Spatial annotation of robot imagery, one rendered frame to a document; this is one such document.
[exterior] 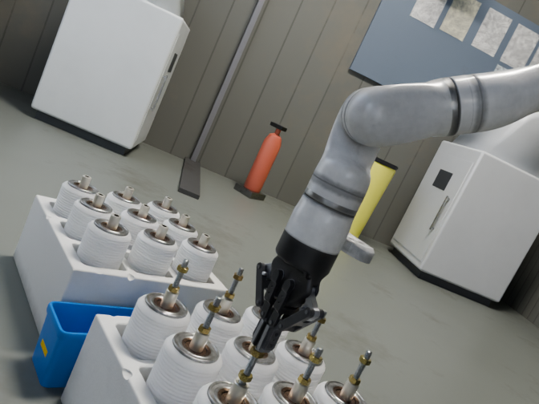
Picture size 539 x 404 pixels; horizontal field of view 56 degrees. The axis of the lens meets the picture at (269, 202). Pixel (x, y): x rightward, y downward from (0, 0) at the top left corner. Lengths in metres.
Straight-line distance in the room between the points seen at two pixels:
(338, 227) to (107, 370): 0.46
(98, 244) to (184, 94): 2.79
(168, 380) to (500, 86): 0.59
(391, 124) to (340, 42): 3.39
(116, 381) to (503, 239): 3.21
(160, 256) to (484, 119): 0.77
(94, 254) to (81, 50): 2.14
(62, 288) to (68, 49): 2.21
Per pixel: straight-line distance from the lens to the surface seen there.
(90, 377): 0.94
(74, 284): 1.10
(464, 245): 3.66
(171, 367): 0.79
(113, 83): 3.11
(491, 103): 0.64
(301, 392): 0.80
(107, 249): 1.12
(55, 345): 1.02
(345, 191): 0.60
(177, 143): 3.86
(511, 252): 3.85
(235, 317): 0.96
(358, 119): 0.58
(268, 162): 3.52
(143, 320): 0.87
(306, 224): 0.61
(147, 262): 1.17
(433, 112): 0.62
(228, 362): 0.86
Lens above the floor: 0.63
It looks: 10 degrees down
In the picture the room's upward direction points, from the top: 25 degrees clockwise
